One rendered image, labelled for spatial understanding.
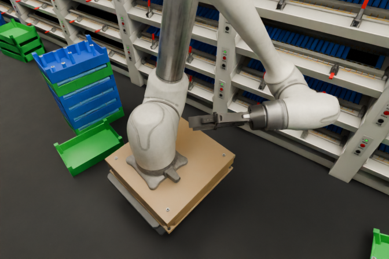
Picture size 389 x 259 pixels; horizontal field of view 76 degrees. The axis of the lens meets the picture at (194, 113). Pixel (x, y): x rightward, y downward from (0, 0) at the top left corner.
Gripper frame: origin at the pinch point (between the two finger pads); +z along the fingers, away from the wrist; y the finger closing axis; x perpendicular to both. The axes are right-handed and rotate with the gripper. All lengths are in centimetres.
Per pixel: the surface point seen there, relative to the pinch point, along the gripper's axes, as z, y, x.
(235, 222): -11, 43, -42
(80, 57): 60, 51, 47
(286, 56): -40, 31, 27
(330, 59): -55, 25, 22
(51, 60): 74, 47, 46
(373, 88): -66, 21, 8
